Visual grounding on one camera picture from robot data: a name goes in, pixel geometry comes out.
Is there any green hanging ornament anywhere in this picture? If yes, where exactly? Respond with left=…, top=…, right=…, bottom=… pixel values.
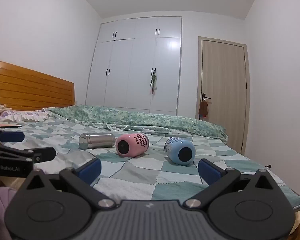
left=149, top=71, right=158, bottom=96

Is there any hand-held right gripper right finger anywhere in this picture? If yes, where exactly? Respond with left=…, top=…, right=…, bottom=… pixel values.
left=185, top=159, right=278, bottom=208

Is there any green floral quilt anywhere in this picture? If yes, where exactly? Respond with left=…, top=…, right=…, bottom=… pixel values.
left=44, top=104, right=228, bottom=144

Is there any flat dark tablet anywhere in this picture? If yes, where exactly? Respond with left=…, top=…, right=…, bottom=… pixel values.
left=0, top=121, right=23, bottom=129

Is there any pink cup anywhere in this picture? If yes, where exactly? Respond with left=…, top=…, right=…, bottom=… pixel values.
left=115, top=132, right=150, bottom=158

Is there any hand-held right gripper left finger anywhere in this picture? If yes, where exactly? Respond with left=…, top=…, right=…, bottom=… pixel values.
left=22, top=158, right=115, bottom=209

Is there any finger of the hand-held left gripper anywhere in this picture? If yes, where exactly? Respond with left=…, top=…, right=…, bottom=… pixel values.
left=0, top=130, right=25, bottom=143
left=0, top=144, right=56, bottom=162

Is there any wooden headboard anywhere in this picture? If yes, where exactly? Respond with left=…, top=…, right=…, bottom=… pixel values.
left=0, top=60, right=75, bottom=112

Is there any silver metal cup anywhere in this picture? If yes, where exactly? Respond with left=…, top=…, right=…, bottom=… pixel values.
left=79, top=133, right=116, bottom=151

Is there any purple floral pillow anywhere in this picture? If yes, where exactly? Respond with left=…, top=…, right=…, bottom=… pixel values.
left=0, top=108, right=51, bottom=123

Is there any purple clothing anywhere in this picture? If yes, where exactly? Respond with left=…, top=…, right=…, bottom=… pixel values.
left=0, top=187, right=18, bottom=240

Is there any light wooden door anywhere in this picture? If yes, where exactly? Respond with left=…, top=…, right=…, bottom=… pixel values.
left=198, top=36, right=251, bottom=156

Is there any white wardrobe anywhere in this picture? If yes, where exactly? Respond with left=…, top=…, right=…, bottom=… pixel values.
left=85, top=16, right=183, bottom=117

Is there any blue cup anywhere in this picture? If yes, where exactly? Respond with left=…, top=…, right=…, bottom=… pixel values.
left=164, top=137, right=196, bottom=166

